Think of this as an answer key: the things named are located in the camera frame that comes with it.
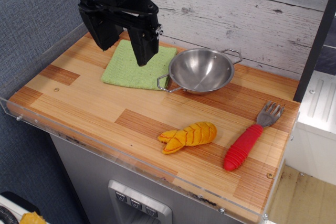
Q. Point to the steel colander bowl with handles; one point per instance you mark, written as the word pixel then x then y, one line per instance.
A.
pixel 201 70

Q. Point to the grey toy fridge cabinet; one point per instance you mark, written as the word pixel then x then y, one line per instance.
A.
pixel 90 172

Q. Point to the green towel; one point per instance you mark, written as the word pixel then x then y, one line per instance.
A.
pixel 124 71

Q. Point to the black right post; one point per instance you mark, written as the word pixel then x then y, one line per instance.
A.
pixel 315 51

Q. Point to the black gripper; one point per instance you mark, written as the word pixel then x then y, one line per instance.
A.
pixel 104 19

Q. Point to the yellow object at corner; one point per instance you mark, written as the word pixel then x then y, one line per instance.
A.
pixel 32 218

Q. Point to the clear acrylic table guard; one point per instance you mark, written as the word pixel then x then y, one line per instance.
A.
pixel 68 98

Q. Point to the orange plush fish toy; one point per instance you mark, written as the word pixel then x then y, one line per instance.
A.
pixel 198 133

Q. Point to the water dispenser button panel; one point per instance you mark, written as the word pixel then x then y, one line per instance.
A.
pixel 131 206

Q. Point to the fork with red handle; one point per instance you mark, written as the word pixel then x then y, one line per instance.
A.
pixel 239 151

